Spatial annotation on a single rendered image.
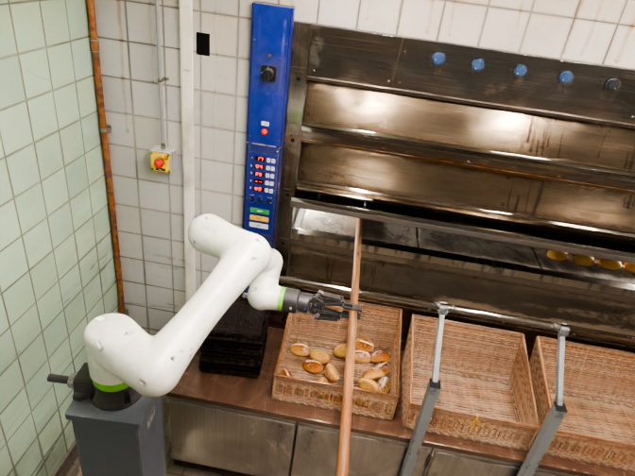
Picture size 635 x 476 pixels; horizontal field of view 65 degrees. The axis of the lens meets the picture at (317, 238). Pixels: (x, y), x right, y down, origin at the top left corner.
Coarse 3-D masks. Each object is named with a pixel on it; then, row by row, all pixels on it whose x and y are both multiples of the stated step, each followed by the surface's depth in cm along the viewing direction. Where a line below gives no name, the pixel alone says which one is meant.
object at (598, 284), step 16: (304, 240) 238; (320, 240) 237; (336, 240) 236; (352, 240) 237; (368, 240) 238; (400, 256) 235; (416, 256) 234; (432, 256) 233; (448, 256) 234; (464, 256) 236; (496, 272) 232; (512, 272) 231; (528, 272) 230; (544, 272) 231; (560, 272) 233; (592, 288) 229; (608, 288) 228; (624, 288) 227
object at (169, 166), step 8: (152, 152) 218; (160, 152) 218; (168, 152) 218; (176, 152) 224; (152, 160) 220; (168, 160) 219; (176, 160) 225; (152, 168) 222; (160, 168) 222; (168, 168) 221; (176, 168) 227
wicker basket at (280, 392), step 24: (360, 312) 251; (384, 312) 250; (288, 336) 253; (312, 336) 257; (336, 336) 255; (360, 336) 254; (384, 336) 253; (288, 360) 246; (336, 360) 250; (288, 384) 219; (312, 384) 217; (336, 384) 217; (336, 408) 223; (360, 408) 221; (384, 408) 219
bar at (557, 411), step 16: (320, 288) 204; (336, 288) 204; (416, 304) 202; (432, 304) 201; (448, 304) 202; (512, 320) 199; (528, 320) 199; (560, 336) 198; (560, 352) 197; (560, 368) 195; (432, 384) 193; (560, 384) 193; (432, 400) 196; (560, 400) 192; (560, 416) 190; (416, 432) 205; (544, 432) 196; (416, 448) 210; (544, 448) 200; (528, 464) 205
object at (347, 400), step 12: (360, 228) 242; (360, 240) 232; (360, 252) 223; (348, 336) 174; (348, 348) 168; (348, 360) 163; (348, 372) 158; (348, 384) 153; (348, 396) 150; (348, 408) 146; (348, 420) 142; (348, 432) 139; (348, 444) 135; (348, 456) 132; (348, 468) 130
